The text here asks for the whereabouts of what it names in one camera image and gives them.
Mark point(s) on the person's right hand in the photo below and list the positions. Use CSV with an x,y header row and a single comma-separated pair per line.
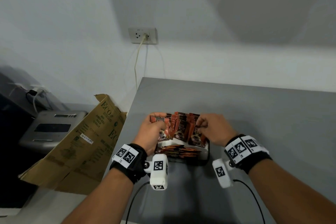
x,y
218,129

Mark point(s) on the person's left hand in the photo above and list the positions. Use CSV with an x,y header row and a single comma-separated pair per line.
x,y
148,137

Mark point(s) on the pile of orange coffee sachets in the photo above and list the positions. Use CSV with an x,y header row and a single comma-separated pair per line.
x,y
181,151
183,129

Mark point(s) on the black tray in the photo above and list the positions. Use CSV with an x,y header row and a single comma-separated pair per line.
x,y
183,162

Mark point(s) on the person's left forearm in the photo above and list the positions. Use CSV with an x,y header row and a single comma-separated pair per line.
x,y
102,200

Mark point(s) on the person's right forearm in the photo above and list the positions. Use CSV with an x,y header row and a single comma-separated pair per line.
x,y
288,195

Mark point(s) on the black wristband with marker tags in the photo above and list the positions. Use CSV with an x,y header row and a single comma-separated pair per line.
x,y
130,160
246,153

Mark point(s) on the brown cardboard box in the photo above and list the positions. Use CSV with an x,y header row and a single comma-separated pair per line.
x,y
76,155

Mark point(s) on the grey appliance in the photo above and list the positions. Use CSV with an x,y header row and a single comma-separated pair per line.
x,y
50,128

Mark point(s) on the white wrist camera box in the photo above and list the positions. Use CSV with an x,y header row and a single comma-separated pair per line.
x,y
158,171
221,174

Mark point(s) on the white wall socket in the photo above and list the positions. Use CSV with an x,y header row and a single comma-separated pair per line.
x,y
136,36

